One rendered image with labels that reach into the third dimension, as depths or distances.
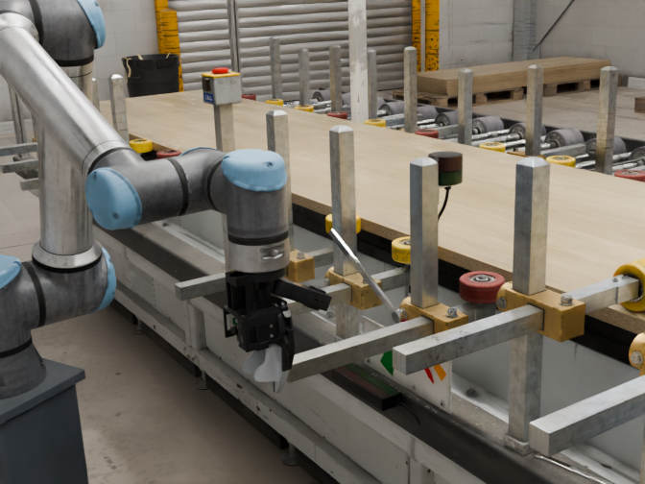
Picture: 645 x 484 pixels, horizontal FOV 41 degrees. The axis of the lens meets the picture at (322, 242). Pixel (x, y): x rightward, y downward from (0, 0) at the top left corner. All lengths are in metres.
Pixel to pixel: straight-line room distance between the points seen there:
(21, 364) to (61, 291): 0.18
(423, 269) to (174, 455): 1.53
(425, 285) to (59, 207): 0.81
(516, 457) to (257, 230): 0.55
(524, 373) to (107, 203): 0.68
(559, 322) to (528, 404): 0.18
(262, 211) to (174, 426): 1.87
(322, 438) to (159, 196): 1.41
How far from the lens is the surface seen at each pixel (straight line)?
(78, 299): 2.00
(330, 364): 1.41
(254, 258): 1.25
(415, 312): 1.55
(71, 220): 1.92
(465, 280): 1.57
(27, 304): 1.96
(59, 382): 2.02
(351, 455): 2.43
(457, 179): 1.51
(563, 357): 1.64
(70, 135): 1.39
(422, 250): 1.51
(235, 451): 2.85
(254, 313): 1.29
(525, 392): 1.40
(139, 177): 1.27
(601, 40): 11.18
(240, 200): 1.23
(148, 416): 3.12
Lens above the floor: 1.45
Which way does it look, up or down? 17 degrees down
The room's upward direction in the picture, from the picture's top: 2 degrees counter-clockwise
